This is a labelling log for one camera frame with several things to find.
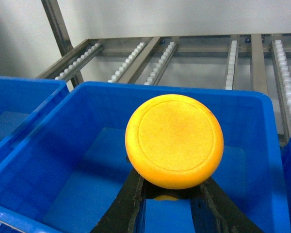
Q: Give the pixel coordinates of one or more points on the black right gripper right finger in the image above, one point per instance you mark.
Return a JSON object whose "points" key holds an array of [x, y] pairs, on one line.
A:
{"points": [[213, 211]]}

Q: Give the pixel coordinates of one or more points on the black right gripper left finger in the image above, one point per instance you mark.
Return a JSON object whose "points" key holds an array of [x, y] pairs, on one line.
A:
{"points": [[127, 212]]}

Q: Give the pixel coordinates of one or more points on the yellow mushroom push button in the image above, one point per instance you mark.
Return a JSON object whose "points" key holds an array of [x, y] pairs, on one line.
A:
{"points": [[174, 142]]}

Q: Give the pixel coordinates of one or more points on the blue plastic box middle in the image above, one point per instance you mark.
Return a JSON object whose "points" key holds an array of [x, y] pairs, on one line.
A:
{"points": [[66, 173]]}

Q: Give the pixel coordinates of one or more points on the blue plastic box left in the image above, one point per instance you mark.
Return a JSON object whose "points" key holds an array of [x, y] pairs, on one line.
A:
{"points": [[24, 103]]}

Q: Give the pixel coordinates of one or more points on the metal roller rack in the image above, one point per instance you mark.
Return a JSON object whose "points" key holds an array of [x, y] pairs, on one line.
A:
{"points": [[257, 61]]}

